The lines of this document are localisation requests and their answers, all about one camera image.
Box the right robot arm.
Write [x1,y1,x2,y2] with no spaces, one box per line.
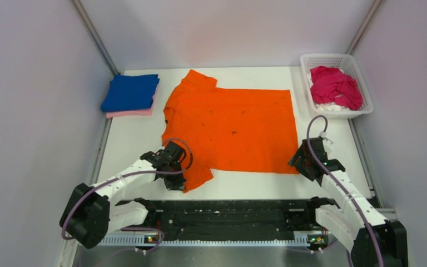
[289,137,409,266]

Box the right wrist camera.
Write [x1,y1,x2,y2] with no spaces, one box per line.
[319,130,334,145]

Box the aluminium frame rail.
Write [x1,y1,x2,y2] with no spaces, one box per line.
[98,225,332,249]

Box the orange t-shirt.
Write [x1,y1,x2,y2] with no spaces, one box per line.
[162,70,298,191]

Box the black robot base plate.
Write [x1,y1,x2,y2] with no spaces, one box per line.
[117,199,380,242]

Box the pink crumpled t-shirt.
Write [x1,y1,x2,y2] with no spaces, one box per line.
[310,66,364,111]

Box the white plastic laundry basket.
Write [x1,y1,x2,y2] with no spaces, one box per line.
[300,53,374,119]

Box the folded blue t-shirt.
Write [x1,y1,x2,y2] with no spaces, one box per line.
[100,74,160,113]

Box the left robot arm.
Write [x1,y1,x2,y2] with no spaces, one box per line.
[59,138,193,249]

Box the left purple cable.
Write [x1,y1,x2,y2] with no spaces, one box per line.
[61,137,194,241]

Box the folded light pink t-shirt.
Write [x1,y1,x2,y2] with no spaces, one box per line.
[106,98,155,118]

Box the purple cable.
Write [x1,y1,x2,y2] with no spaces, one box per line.
[305,115,385,267]
[61,137,194,241]

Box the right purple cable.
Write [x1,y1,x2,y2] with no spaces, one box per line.
[305,115,385,267]

